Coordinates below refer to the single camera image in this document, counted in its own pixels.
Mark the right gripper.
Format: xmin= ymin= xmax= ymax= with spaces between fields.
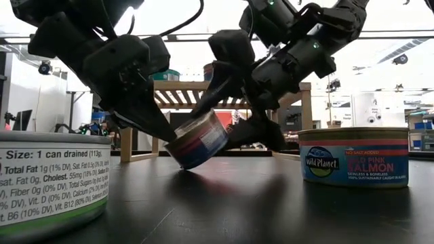
xmin=189 ymin=36 xmax=337 ymax=153

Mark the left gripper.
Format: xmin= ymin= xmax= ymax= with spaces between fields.
xmin=82 ymin=35 xmax=178 ymax=144

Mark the teal label seafood can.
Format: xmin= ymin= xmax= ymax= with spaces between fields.
xmin=151 ymin=68 xmax=181 ymax=82

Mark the Wild Planet pink salmon can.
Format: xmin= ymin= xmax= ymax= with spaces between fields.
xmin=298 ymin=127 xmax=410 ymax=189
xmin=202 ymin=62 xmax=215 ymax=82
xmin=164 ymin=108 xmax=230 ymax=170

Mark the Bumble Bee light tuna can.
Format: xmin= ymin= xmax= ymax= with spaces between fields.
xmin=0 ymin=131 xmax=113 ymax=239

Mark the wooden slatted shelf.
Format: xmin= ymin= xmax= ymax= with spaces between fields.
xmin=119 ymin=80 xmax=313 ymax=163

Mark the orange hanging cloth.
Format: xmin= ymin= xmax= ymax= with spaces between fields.
xmin=216 ymin=111 xmax=234 ymax=128

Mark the black floor stand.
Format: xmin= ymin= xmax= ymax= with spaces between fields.
xmin=66 ymin=90 xmax=85 ymax=134

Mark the thin hanging pole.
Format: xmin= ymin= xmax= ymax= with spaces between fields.
xmin=325 ymin=76 xmax=332 ymax=120

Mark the long ceiling light strip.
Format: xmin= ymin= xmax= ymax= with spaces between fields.
xmin=0 ymin=29 xmax=434 ymax=45

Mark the black monitor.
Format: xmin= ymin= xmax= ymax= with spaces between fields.
xmin=12 ymin=109 xmax=34 ymax=132

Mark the white tall cabinet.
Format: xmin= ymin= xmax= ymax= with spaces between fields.
xmin=351 ymin=93 xmax=384 ymax=129

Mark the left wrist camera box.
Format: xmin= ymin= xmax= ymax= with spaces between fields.
xmin=141 ymin=35 xmax=172 ymax=75

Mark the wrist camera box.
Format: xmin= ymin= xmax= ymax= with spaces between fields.
xmin=208 ymin=29 xmax=256 ymax=67
xmin=141 ymin=35 xmax=172 ymax=75

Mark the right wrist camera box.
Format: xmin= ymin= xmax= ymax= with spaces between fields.
xmin=208 ymin=29 xmax=256 ymax=67

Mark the black ceiling camera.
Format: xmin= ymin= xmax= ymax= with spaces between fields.
xmin=326 ymin=79 xmax=342 ymax=93
xmin=37 ymin=60 xmax=54 ymax=76
xmin=392 ymin=53 xmax=409 ymax=66

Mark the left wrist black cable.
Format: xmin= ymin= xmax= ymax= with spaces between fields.
xmin=127 ymin=0 xmax=205 ymax=38

